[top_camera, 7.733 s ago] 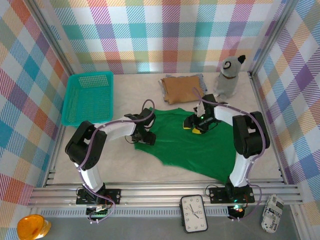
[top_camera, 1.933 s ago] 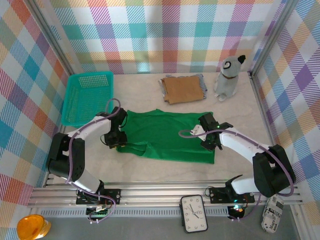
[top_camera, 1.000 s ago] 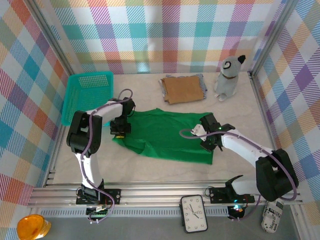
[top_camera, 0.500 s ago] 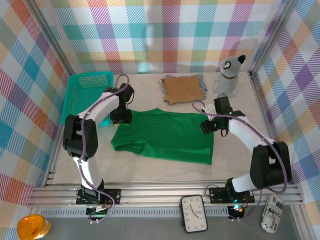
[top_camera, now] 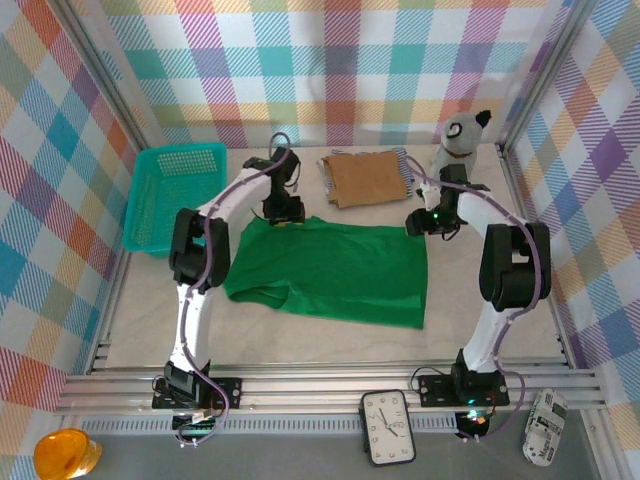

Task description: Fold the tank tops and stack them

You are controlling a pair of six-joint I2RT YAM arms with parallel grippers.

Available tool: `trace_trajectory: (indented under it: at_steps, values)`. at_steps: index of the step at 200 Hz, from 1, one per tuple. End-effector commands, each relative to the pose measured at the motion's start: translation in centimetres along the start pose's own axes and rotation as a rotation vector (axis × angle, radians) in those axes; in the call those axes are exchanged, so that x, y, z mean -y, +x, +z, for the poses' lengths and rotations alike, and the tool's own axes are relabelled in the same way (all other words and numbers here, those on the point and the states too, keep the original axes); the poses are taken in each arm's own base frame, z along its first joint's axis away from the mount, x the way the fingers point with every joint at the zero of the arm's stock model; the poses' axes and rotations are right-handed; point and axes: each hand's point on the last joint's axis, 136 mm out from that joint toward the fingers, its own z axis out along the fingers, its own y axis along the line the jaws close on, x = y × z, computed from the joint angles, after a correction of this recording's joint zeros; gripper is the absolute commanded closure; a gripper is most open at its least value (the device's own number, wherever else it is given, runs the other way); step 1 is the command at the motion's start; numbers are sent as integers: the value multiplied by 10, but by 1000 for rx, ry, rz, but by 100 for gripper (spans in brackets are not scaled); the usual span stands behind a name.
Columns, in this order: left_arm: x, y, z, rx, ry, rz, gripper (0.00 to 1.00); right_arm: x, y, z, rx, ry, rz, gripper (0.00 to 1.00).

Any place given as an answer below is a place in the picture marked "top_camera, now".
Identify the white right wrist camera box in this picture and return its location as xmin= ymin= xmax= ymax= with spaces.
xmin=418 ymin=182 xmax=442 ymax=209

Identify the tan tank top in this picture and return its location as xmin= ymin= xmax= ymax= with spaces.
xmin=319 ymin=151 xmax=409 ymax=211

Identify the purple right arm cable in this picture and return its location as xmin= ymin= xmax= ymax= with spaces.
xmin=402 ymin=154 xmax=547 ymax=444

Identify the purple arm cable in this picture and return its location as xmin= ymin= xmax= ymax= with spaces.
xmin=172 ymin=132 xmax=301 ymax=449
xmin=402 ymin=154 xmax=547 ymax=444

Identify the blue white striped tank top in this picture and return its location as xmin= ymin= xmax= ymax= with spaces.
xmin=315 ymin=146 xmax=419 ymax=200

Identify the wide aluminium base rail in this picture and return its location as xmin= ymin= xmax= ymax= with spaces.
xmin=54 ymin=367 xmax=609 ymax=416

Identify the perforated metal cable tray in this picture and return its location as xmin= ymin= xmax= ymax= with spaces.
xmin=79 ymin=418 xmax=461 ymax=434

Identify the green tank top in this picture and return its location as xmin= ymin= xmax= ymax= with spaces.
xmin=222 ymin=215 xmax=429 ymax=331

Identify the orange plastic dome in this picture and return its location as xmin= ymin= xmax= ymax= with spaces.
xmin=33 ymin=428 xmax=105 ymax=480

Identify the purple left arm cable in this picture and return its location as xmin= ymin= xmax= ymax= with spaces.
xmin=172 ymin=132 xmax=301 ymax=449

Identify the teal plastic basket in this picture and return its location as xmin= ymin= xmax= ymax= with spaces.
xmin=122 ymin=141 xmax=229 ymax=260

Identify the aluminium frame post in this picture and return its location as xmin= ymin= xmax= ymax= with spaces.
xmin=498 ymin=0 xmax=601 ymax=151
xmin=49 ymin=0 xmax=159 ymax=161

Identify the aluminium table side rail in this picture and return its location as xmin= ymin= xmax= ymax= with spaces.
xmin=497 ymin=143 xmax=579 ymax=371
xmin=87 ymin=149 xmax=160 ymax=375

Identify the grey plush dog toy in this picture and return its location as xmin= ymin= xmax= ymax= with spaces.
xmin=430 ymin=108 xmax=496 ymax=181

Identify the black white analog clock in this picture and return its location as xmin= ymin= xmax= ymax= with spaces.
xmin=359 ymin=389 xmax=418 ymax=467

